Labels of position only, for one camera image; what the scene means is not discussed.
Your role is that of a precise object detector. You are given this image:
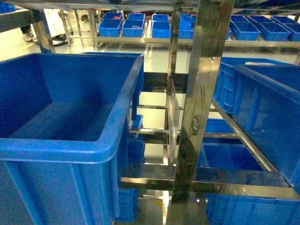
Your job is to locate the blue bin lower shelf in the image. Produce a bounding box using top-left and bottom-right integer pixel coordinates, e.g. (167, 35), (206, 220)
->
(197, 143), (262, 171)

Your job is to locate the far shelf blue bin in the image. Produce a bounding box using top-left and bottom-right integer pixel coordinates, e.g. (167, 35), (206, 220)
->
(258, 23), (291, 41)
(98, 19), (123, 37)
(152, 21), (171, 38)
(179, 14), (196, 39)
(122, 20), (145, 38)
(229, 21), (261, 41)

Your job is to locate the large blue bin left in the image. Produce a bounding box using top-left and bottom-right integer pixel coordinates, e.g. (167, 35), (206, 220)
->
(0, 52), (144, 225)

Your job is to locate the large blue bin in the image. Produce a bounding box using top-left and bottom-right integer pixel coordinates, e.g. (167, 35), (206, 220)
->
(232, 64), (300, 190)
(0, 52), (144, 225)

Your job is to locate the large blue bin right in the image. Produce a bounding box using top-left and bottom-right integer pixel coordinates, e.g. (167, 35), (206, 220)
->
(232, 64), (300, 190)

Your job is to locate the blue bin bottom right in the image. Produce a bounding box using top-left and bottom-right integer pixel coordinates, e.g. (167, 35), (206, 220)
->
(205, 194), (300, 225)

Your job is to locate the steel rack upright post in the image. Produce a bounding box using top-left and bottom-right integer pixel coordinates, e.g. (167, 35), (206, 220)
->
(172, 0), (234, 204)

